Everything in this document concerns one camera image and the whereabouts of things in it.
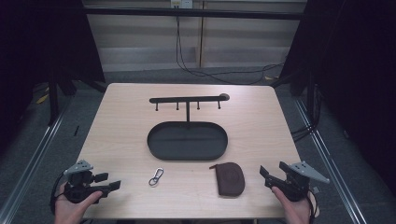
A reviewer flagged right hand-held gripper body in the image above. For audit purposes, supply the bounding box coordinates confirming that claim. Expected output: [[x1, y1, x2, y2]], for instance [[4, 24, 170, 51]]
[[279, 161, 331, 203]]

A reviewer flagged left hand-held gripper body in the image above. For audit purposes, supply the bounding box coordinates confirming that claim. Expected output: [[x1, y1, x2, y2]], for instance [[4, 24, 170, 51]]
[[64, 160, 104, 204]]

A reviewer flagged brown zip pouch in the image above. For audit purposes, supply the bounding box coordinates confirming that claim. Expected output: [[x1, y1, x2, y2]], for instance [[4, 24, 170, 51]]
[[208, 161, 246, 198]]

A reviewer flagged silver carabiner keyring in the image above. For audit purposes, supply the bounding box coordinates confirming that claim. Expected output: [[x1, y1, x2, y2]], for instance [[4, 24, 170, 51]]
[[148, 167, 164, 188]]

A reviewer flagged black key rack with tray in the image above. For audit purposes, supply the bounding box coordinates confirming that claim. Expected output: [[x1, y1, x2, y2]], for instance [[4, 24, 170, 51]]
[[147, 92, 231, 161]]

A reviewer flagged person's left hand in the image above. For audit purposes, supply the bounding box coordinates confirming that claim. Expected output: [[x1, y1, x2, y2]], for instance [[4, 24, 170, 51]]
[[54, 185, 104, 224]]

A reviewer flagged person's right hand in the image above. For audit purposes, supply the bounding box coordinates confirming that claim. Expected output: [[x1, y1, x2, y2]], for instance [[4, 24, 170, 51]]
[[271, 186, 312, 224]]

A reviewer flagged black metal stand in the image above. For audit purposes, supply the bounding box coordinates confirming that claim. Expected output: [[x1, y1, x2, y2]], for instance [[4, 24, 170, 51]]
[[47, 69, 61, 126]]

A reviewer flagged yellow floor scrap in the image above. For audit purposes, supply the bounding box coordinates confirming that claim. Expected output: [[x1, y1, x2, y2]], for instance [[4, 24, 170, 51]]
[[35, 92, 50, 105]]

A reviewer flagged black curtain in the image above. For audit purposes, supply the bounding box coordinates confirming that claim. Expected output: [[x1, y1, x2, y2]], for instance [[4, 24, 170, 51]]
[[0, 0, 106, 153], [278, 0, 396, 195]]

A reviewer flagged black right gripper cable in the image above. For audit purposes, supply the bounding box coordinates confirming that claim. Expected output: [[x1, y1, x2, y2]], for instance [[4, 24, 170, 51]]
[[306, 189, 320, 223]]

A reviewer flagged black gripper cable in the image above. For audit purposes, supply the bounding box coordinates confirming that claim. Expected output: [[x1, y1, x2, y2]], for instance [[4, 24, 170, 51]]
[[306, 189, 320, 223], [49, 172, 68, 216]]

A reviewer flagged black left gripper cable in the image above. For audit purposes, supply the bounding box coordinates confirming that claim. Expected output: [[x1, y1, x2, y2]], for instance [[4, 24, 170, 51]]
[[49, 172, 68, 216]]

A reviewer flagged metal floor rail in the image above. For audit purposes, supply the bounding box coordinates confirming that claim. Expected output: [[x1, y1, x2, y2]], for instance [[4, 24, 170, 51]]
[[293, 98, 370, 224], [0, 101, 74, 224]]

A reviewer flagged black floor cable bundle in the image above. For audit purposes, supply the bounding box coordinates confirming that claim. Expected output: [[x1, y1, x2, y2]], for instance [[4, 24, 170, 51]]
[[290, 85, 323, 144]]

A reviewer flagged black hanging wall cable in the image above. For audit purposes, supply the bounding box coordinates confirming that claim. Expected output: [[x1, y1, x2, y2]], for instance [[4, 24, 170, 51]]
[[175, 15, 285, 86]]

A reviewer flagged black horizontal frame bar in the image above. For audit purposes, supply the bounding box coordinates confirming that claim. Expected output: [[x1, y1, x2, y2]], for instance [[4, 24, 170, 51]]
[[83, 7, 307, 21]]

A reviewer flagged white wall socket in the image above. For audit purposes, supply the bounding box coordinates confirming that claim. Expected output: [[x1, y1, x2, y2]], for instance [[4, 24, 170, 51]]
[[170, 0, 194, 9]]

